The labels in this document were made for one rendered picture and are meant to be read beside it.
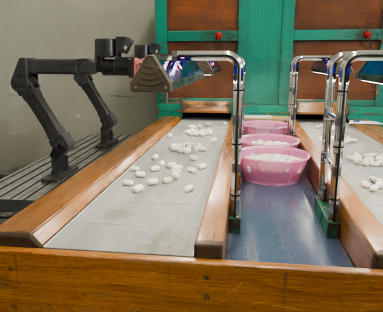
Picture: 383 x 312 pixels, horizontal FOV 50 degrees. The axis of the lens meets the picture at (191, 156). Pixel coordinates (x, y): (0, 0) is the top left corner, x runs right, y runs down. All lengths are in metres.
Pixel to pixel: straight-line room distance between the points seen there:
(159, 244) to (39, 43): 2.94
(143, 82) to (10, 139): 3.11
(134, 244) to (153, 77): 0.33
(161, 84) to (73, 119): 2.81
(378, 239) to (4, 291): 0.74
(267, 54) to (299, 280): 1.89
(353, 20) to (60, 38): 2.18
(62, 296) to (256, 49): 1.95
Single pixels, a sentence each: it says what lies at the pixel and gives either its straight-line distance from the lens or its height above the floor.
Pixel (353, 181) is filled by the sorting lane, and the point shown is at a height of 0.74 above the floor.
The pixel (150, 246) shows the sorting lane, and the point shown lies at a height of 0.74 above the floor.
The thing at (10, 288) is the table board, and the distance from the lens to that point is 0.94.
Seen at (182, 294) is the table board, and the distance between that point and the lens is 0.82.
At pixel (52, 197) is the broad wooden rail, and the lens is 1.09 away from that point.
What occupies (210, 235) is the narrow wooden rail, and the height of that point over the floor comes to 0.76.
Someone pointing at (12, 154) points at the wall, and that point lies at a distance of 3.87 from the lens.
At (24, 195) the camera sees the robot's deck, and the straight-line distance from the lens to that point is 1.46.
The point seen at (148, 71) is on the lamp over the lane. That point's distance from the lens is 0.79.
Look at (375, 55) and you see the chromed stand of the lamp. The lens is 1.02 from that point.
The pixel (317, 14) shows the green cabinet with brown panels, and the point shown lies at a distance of 2.57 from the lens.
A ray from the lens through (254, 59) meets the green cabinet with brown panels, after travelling 2.53.
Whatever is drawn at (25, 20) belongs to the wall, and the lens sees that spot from 3.69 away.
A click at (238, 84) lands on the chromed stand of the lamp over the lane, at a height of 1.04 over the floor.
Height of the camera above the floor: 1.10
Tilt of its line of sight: 13 degrees down
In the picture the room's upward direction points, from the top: straight up
